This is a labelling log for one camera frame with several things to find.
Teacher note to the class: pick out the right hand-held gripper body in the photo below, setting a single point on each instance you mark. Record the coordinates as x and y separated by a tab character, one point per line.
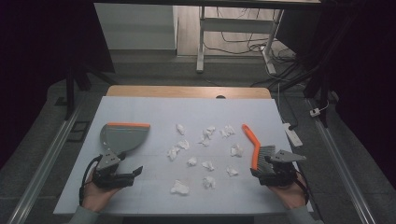
281	172

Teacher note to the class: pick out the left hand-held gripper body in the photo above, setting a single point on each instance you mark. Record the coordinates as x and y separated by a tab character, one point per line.
107	161

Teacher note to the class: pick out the grey dustpan with orange edge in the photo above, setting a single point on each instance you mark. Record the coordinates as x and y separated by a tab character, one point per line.
124	138

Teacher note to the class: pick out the white paper wads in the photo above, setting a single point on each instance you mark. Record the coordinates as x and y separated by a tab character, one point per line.
179	188

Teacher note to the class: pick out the person's right hand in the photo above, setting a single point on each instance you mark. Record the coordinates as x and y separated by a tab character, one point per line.
289	196

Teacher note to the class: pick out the person's left hand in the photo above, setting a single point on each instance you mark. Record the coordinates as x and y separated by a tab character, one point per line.
96	196

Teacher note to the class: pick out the white power strip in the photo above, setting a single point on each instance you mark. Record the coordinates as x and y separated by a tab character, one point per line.
292	135

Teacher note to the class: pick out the small white adapter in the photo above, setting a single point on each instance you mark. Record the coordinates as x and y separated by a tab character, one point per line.
315	112

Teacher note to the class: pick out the black metal stand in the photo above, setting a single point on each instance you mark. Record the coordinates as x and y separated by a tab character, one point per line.
70	93
323	93

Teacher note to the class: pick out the wooden table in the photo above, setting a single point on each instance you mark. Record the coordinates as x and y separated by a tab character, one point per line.
186	91

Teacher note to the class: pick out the dark curtain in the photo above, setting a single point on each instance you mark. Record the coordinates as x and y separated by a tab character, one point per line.
37	62
367	77

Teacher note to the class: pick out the white cabinet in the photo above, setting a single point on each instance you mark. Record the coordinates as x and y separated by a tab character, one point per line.
134	28

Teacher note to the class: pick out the black floor bracket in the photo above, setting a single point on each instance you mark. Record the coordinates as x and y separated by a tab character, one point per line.
70	138

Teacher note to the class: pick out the aluminium rail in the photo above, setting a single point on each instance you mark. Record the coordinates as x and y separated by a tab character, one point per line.
342	168
46	161

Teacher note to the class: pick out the white metal desk frame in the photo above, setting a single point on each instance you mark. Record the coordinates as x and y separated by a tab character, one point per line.
236	25

